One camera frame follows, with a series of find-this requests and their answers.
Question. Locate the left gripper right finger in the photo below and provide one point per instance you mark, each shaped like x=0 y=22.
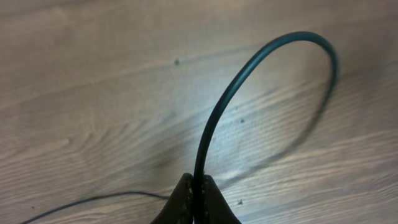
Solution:
x=215 y=208

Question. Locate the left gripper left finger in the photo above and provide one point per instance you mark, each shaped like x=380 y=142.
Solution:
x=178 y=209

